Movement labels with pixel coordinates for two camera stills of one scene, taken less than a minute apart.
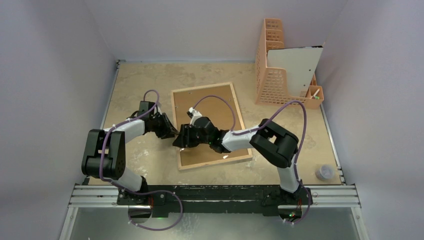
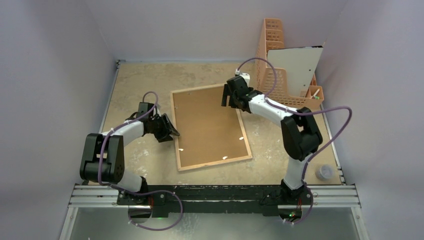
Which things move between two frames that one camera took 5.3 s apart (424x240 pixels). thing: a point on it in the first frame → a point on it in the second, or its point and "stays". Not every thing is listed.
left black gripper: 168,131 stays
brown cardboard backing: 219,110 stays
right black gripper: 188,136 → 231,95
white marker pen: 315,93 stays
